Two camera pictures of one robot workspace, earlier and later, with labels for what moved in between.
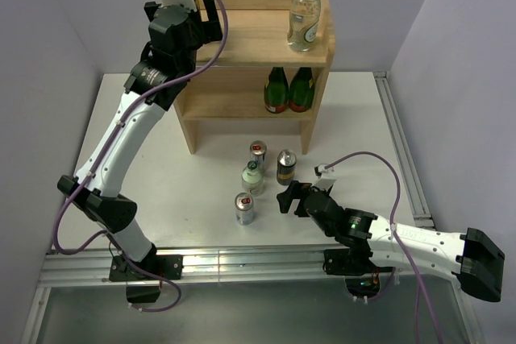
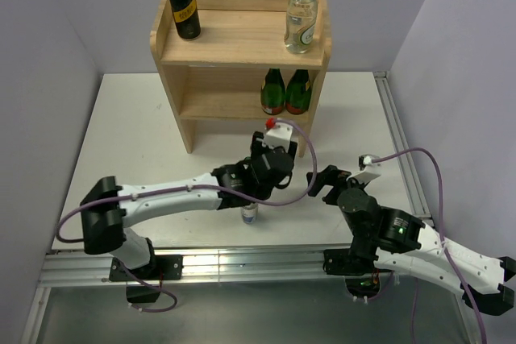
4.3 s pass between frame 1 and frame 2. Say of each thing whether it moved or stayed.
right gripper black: moved
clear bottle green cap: stayed
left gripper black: moved
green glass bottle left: stayed
